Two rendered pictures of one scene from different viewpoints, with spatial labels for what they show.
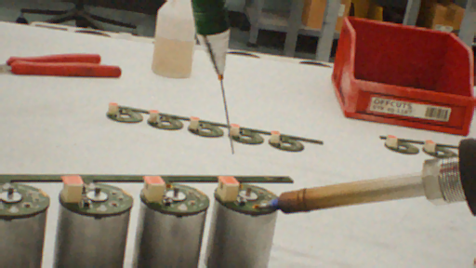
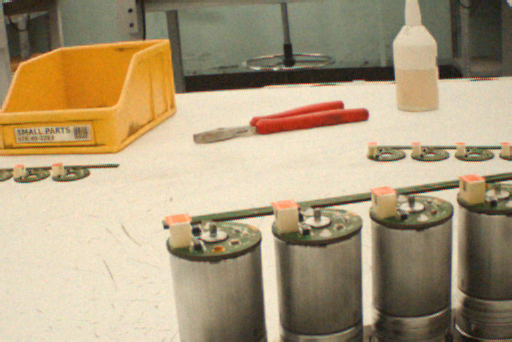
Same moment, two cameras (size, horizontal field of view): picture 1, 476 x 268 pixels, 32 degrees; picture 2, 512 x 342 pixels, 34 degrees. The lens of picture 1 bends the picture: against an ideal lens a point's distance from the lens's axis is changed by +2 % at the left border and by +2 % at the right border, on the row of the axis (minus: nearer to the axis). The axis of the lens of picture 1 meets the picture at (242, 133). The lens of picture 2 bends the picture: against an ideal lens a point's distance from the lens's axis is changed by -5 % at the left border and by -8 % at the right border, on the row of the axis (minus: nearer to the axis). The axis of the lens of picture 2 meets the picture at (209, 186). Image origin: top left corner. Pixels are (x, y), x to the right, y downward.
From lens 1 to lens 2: 0.05 m
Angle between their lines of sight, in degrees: 17
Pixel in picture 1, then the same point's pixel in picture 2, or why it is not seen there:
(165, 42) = (406, 74)
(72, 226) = (391, 245)
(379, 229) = not seen: outside the picture
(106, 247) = (433, 264)
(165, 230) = (495, 234)
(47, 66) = (293, 120)
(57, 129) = (320, 179)
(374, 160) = not seen: outside the picture
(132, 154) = not seen: hidden behind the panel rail
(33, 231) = (351, 256)
